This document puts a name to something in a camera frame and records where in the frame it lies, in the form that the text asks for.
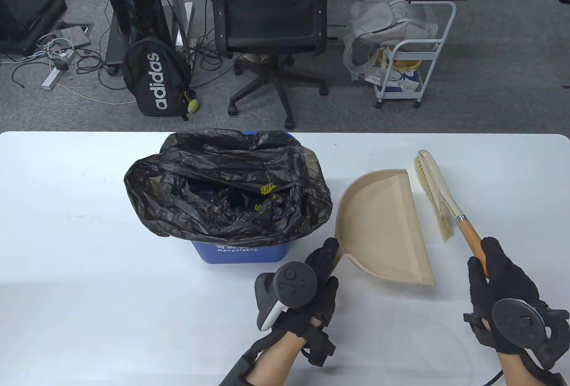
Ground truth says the light grey backpack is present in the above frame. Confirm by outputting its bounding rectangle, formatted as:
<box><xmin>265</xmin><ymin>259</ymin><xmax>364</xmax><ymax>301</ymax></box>
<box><xmin>345</xmin><ymin>0</ymin><xmax>439</xmax><ymax>81</ymax></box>

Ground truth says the black plastic bin bag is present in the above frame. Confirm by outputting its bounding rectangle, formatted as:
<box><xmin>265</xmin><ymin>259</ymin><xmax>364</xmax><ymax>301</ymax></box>
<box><xmin>124</xmin><ymin>129</ymin><xmax>334</xmax><ymax>247</ymax></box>

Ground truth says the black mesh office chair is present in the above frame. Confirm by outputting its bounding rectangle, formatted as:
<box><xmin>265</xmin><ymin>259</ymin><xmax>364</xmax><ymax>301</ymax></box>
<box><xmin>204</xmin><ymin>0</ymin><xmax>335</xmax><ymax>130</ymax></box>

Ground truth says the person's left forearm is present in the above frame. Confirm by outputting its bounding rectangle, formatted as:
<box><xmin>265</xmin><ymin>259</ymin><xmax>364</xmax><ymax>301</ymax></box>
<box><xmin>245</xmin><ymin>317</ymin><xmax>322</xmax><ymax>386</ymax></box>

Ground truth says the grey metal desk leg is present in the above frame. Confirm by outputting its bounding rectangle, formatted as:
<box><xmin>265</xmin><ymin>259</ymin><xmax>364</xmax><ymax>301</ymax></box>
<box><xmin>163</xmin><ymin>0</ymin><xmax>194</xmax><ymax>48</ymax></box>

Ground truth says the person's left hand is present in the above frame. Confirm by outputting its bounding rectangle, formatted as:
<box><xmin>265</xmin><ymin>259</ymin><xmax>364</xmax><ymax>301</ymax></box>
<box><xmin>267</xmin><ymin>237</ymin><xmax>340</xmax><ymax>338</ymax></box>

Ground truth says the blue and white box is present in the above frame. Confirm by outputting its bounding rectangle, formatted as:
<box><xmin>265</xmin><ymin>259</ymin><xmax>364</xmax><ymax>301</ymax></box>
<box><xmin>383</xmin><ymin>68</ymin><xmax>421</xmax><ymax>93</ymax></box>

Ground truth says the beige plastic dustpan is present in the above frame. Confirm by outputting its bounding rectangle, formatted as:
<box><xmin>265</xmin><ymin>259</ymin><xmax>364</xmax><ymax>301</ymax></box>
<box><xmin>330</xmin><ymin>169</ymin><xmax>436</xmax><ymax>286</ymax></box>

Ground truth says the beige brush with wooden handle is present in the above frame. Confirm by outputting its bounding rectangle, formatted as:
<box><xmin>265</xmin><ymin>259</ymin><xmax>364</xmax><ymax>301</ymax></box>
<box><xmin>415</xmin><ymin>150</ymin><xmax>489</xmax><ymax>279</ymax></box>

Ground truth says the person's right forearm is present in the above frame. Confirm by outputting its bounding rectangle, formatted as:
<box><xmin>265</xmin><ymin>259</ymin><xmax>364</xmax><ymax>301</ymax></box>
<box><xmin>497</xmin><ymin>350</ymin><xmax>542</xmax><ymax>386</ymax></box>

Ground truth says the white rolling cart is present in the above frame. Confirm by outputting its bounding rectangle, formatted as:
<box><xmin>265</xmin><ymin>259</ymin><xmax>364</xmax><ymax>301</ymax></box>
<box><xmin>373</xmin><ymin>1</ymin><xmax>457</xmax><ymax>109</ymax></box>

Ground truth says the black backpack with white print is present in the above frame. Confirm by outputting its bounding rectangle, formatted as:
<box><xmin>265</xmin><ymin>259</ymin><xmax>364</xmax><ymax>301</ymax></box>
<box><xmin>122</xmin><ymin>38</ymin><xmax>193</xmax><ymax>118</ymax></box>

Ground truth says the black wrist sensor box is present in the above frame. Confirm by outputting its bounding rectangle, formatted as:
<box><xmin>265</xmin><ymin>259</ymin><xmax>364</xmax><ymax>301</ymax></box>
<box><xmin>218</xmin><ymin>353</ymin><xmax>259</xmax><ymax>386</ymax></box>
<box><xmin>532</xmin><ymin>370</ymin><xmax>566</xmax><ymax>386</ymax></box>

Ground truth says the person's right hand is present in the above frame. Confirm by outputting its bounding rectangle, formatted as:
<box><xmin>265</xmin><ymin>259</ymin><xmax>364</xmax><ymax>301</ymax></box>
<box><xmin>463</xmin><ymin>237</ymin><xmax>553</xmax><ymax>354</ymax></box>

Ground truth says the black computer tower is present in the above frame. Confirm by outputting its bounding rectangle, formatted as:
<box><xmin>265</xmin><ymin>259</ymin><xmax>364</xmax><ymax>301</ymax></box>
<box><xmin>94</xmin><ymin>0</ymin><xmax>174</xmax><ymax>76</ymax></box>

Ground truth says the black monitor stand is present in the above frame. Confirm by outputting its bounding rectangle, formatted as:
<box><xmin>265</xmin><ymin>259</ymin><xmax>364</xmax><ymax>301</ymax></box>
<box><xmin>0</xmin><ymin>0</ymin><xmax>67</xmax><ymax>55</ymax></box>

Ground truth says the blue food waste bin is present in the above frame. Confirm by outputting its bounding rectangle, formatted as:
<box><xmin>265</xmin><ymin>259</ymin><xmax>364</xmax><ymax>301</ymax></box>
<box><xmin>191</xmin><ymin>130</ymin><xmax>298</xmax><ymax>264</ymax></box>

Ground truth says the pile of green mung beans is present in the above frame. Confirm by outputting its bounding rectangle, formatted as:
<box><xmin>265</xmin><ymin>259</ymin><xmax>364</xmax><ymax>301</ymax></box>
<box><xmin>254</xmin><ymin>184</ymin><xmax>279</xmax><ymax>212</ymax></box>

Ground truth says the white table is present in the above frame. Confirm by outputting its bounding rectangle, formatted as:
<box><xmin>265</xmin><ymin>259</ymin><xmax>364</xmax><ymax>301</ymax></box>
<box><xmin>0</xmin><ymin>131</ymin><xmax>570</xmax><ymax>386</ymax></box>

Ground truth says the grey floor socket box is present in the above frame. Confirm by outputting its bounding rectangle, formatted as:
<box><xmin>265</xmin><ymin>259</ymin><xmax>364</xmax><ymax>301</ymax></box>
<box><xmin>58</xmin><ymin>22</ymin><xmax>95</xmax><ymax>48</ymax></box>

